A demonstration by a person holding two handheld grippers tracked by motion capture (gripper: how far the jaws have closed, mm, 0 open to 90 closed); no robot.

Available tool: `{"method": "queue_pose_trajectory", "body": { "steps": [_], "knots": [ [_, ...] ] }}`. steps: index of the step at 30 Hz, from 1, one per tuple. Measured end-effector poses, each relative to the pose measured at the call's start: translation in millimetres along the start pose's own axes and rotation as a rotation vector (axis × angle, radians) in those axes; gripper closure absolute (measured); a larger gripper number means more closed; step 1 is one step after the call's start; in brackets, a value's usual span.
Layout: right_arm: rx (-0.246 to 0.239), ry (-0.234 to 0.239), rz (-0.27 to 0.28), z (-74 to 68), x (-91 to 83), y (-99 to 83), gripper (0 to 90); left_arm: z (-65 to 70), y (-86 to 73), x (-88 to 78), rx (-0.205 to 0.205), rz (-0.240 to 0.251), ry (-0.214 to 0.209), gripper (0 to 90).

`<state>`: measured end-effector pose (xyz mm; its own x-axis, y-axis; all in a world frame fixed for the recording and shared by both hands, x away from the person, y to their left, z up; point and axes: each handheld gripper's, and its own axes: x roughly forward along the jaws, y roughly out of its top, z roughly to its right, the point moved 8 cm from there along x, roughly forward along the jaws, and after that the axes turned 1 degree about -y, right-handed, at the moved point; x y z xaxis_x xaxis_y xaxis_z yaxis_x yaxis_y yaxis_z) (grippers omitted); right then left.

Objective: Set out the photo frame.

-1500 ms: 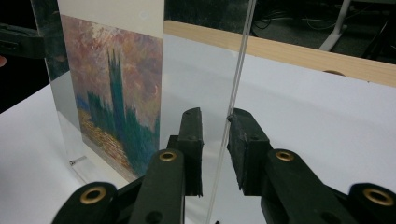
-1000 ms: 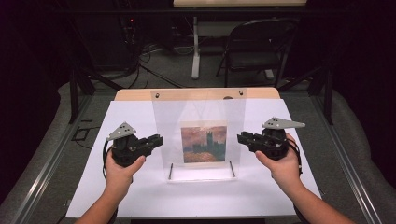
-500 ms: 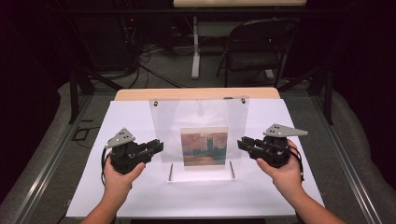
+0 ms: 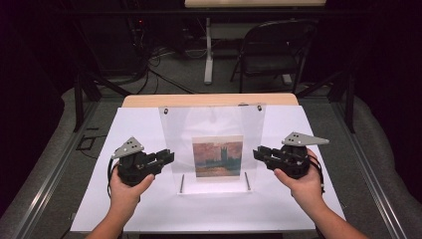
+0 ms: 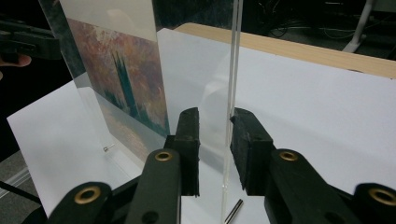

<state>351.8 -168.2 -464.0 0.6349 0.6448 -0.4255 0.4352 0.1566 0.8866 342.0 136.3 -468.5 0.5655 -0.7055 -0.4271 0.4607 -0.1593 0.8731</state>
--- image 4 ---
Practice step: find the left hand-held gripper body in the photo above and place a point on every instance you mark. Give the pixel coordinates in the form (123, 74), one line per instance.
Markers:
(132, 166)

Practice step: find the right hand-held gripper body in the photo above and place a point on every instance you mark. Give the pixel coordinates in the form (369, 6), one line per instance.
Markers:
(293, 162)

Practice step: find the clear acrylic picture frame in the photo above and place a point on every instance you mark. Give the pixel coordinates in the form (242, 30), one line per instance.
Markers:
(180, 132)

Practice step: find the painting print with white border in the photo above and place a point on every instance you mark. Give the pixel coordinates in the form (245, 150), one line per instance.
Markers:
(217, 157)

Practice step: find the person's right hand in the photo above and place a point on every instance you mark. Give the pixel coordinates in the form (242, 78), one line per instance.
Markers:
(307, 189)

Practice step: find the person's left hand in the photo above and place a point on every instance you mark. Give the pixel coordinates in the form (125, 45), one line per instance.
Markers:
(124, 197)

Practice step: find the white table board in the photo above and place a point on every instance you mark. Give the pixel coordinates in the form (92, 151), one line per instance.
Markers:
(139, 126)

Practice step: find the wooden table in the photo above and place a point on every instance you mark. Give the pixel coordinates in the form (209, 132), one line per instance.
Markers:
(205, 99)

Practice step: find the black metal stand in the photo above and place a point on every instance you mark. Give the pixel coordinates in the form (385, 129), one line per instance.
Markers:
(79, 99)
(349, 99)

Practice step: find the black folding chair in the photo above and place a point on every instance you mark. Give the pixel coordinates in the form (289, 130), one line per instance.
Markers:
(268, 63)

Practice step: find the desk with white legs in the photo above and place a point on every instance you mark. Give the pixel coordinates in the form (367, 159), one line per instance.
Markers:
(208, 49)

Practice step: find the dark equipment with red light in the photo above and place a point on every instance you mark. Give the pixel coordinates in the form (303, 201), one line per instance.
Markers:
(139, 33)

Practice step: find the aluminium rail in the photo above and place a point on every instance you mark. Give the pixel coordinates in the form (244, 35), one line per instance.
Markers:
(371, 176)
(49, 186)

